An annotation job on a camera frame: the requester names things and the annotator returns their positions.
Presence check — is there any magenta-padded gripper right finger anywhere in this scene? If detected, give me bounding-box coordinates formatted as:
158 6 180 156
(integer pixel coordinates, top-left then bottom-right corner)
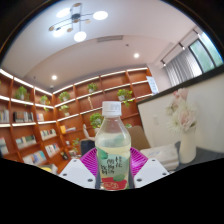
128 147 169 190

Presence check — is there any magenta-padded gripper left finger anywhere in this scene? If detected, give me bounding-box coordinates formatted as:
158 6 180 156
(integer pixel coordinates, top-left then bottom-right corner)
58 147 100 190

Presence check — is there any clear bottle with yellow drink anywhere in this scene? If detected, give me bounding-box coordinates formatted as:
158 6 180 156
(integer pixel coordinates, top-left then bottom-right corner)
94 100 132 192

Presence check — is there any dark backpack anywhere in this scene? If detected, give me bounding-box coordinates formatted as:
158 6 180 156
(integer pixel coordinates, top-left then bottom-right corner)
79 139 97 157

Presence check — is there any beige chair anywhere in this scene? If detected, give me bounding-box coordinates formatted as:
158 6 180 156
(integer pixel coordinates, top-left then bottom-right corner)
127 125 151 151

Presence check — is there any orange wooden shelf unit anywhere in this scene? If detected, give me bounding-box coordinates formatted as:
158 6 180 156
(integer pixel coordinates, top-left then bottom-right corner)
0 67 154 174

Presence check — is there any pink and white flower bouquet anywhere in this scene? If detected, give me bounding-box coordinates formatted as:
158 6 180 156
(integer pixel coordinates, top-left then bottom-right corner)
164 87 198 135

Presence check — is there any window with grey curtain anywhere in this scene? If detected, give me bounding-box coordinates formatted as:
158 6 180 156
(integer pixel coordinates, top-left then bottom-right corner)
164 31 224 88

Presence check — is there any multi-bulb ceiling lamp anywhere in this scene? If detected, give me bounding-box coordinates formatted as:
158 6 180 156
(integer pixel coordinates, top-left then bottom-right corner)
48 2 109 43

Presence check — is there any ceiling air vent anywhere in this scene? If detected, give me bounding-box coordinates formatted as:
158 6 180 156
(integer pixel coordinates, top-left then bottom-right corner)
96 35 124 43

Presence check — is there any black ceiling track rail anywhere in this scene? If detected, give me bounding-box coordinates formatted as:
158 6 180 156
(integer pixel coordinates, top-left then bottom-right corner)
159 28 203 66

